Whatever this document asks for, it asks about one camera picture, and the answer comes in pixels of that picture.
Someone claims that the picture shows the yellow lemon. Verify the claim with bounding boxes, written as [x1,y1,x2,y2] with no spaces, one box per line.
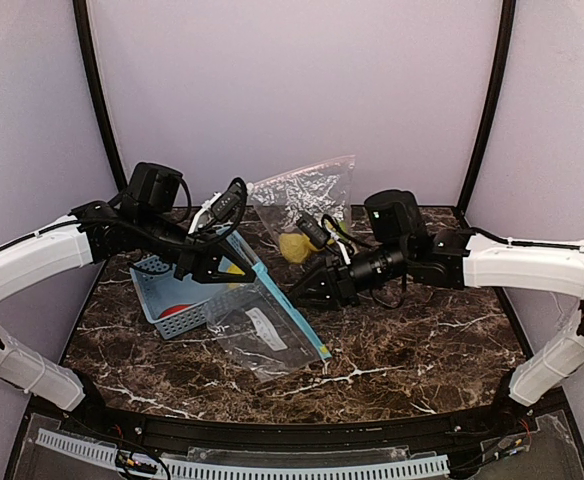
[307,235,329,252]

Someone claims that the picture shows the red chili pepper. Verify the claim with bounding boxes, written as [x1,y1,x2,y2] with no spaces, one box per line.
[159,304,191,319]

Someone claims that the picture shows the small blue zip bag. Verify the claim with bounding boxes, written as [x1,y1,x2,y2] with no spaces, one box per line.
[205,262,332,383]

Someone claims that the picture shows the large pink zip bag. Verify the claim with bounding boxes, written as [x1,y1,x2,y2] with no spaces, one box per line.
[247,155,356,249]

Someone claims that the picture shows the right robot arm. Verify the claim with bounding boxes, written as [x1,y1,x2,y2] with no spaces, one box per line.
[290,189,584,407]

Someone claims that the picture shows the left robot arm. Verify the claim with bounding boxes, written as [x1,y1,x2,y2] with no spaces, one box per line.
[0,162,256,412]

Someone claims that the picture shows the blue plastic basket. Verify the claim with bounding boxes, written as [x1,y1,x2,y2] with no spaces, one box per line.
[130,255,243,340]

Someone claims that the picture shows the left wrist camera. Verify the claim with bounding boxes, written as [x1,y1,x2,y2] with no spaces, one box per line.
[188,177,248,237]

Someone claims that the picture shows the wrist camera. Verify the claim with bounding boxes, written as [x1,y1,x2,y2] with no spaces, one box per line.
[188,177,248,237]
[296,212,355,265]

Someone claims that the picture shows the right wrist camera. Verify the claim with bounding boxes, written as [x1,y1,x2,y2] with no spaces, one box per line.
[296,212,355,265]

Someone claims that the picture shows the white cable duct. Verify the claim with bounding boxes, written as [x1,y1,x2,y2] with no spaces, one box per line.
[35,428,450,479]

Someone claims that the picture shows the left black frame post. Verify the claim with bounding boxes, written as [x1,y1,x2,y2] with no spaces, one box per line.
[72,0,128,190]

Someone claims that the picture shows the black frame post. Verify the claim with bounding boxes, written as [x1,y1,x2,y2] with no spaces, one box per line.
[456,0,517,215]
[72,0,128,190]

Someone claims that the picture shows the right black frame post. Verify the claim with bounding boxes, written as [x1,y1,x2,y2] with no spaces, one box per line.
[456,0,517,215]

